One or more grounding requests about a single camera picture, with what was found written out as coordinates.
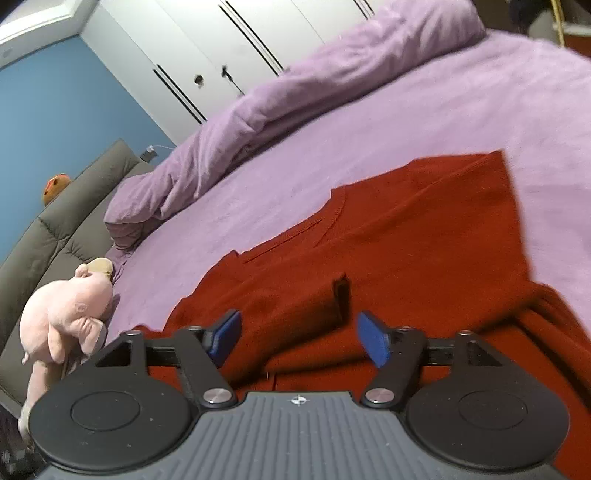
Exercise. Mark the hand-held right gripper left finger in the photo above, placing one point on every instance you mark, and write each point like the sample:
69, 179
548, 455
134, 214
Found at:
227, 333

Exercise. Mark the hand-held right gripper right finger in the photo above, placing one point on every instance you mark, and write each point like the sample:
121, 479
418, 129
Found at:
373, 337

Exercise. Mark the red knit sweater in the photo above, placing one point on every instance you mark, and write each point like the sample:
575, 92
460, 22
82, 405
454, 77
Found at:
415, 240

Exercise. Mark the tan plush toy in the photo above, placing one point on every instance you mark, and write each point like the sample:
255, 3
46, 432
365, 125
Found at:
102, 266

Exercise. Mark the pink plush pig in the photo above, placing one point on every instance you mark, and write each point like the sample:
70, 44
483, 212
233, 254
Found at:
64, 314

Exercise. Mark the grey padded headboard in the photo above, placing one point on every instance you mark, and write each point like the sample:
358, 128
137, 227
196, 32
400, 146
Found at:
60, 230

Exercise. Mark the purple bed sheet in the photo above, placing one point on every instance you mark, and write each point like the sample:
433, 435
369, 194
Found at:
369, 138

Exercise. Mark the orange plush toy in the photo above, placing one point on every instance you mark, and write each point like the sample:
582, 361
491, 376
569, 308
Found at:
55, 187

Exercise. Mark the purple duvet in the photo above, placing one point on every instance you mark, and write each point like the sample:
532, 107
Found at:
323, 60

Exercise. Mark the white wardrobe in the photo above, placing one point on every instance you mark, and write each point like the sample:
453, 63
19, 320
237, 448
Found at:
184, 41

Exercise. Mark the yellow rod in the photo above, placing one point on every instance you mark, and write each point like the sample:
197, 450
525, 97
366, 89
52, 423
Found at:
559, 23

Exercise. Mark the wall charger plug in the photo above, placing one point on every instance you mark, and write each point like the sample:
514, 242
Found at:
148, 154

